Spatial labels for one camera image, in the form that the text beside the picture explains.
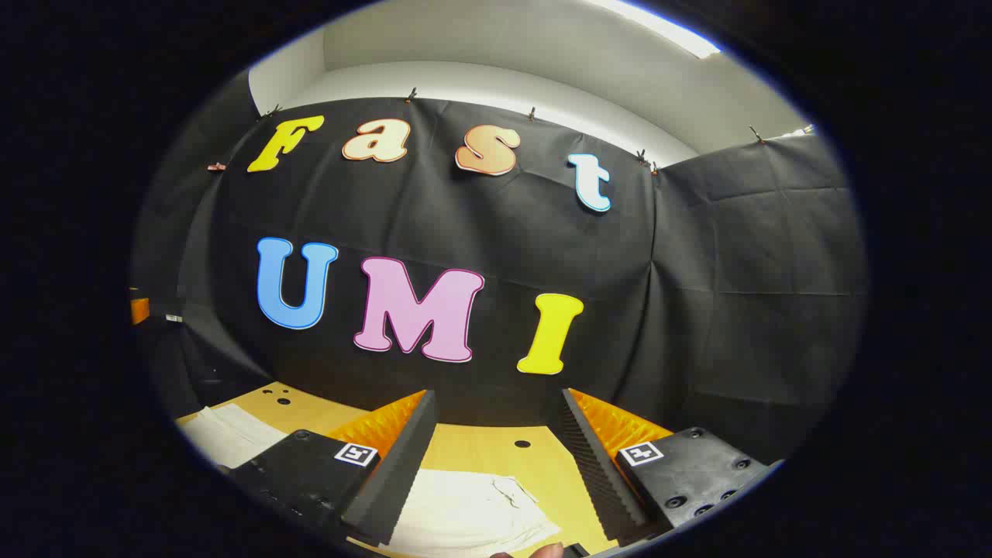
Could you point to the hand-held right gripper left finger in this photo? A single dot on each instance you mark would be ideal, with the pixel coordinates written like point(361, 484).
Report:
point(387, 480)

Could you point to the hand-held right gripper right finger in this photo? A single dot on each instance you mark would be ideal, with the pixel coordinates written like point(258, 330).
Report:
point(601, 480)

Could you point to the white jeans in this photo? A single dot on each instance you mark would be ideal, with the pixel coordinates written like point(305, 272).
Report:
point(465, 511)

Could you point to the black backdrop cloth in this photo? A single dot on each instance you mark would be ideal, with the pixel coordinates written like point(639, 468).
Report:
point(480, 225)

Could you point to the orange object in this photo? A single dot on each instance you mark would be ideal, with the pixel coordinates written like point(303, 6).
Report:
point(139, 310)

